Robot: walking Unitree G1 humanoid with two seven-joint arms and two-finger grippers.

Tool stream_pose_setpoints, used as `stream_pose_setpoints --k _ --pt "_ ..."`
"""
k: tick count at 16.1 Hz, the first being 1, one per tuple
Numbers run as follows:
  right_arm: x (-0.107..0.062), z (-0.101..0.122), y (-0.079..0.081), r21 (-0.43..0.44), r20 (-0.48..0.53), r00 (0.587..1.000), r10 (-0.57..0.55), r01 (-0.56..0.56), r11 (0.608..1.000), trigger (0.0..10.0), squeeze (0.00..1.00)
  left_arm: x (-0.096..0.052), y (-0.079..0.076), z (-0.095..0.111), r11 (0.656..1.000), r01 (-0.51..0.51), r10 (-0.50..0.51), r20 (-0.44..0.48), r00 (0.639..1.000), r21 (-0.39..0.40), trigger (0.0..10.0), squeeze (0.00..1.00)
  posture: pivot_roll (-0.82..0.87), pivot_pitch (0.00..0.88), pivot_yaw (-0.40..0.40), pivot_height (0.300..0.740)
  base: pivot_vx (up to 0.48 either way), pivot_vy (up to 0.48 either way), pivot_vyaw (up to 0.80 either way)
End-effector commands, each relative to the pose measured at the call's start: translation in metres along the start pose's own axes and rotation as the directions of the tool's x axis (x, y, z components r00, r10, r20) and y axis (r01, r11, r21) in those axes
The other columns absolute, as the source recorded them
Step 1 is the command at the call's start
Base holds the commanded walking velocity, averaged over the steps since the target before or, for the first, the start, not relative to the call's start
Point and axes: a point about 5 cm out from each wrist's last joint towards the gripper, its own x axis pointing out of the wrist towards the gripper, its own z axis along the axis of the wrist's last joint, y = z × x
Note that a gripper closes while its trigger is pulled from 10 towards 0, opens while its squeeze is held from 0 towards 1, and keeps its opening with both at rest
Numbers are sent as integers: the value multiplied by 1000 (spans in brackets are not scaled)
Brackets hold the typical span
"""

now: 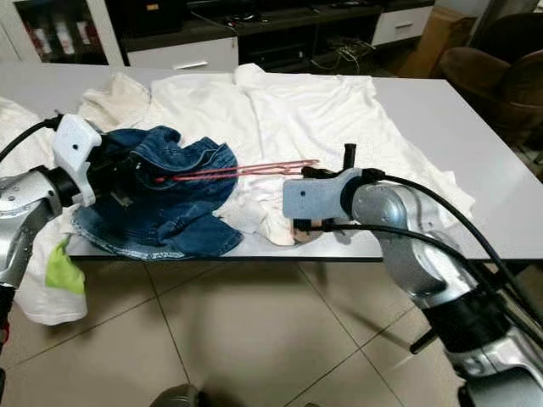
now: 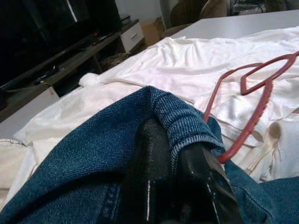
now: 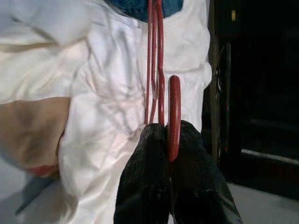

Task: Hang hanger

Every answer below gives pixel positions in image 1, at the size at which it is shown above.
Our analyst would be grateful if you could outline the red plastic hanger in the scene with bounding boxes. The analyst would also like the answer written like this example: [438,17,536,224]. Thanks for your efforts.
[161,159,322,185]

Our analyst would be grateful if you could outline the blue denim garment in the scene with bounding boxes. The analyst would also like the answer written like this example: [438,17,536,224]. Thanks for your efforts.
[72,127,243,259]

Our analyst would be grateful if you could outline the white t-shirt with green patch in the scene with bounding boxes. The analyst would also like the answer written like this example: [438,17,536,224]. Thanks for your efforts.
[0,96,90,327]

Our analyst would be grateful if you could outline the cream knit garment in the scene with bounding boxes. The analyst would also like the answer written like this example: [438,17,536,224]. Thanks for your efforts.
[79,72,147,128]

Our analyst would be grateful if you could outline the black TV stand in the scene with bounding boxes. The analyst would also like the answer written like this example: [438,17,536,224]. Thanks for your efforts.
[115,0,434,73]

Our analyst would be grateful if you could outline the grey table black legs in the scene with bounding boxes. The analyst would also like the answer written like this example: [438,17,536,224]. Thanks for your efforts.
[0,61,543,262]

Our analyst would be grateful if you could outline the white glass door cabinet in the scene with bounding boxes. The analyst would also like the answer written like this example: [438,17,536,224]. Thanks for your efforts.
[0,0,130,67]

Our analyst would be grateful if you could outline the small brown cardboard box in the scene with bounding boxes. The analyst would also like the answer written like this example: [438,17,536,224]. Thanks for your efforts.
[397,7,476,79]

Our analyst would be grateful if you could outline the brown armchair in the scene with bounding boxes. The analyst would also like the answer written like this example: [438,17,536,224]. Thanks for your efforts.
[439,8,543,145]

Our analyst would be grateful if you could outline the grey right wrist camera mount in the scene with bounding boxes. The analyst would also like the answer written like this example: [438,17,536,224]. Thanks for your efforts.
[282,168,364,223]

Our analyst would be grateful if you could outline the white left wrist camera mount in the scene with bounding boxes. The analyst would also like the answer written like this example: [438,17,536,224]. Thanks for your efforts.
[51,113,103,207]

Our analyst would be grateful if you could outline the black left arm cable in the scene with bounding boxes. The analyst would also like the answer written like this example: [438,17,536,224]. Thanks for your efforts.
[0,114,62,162]

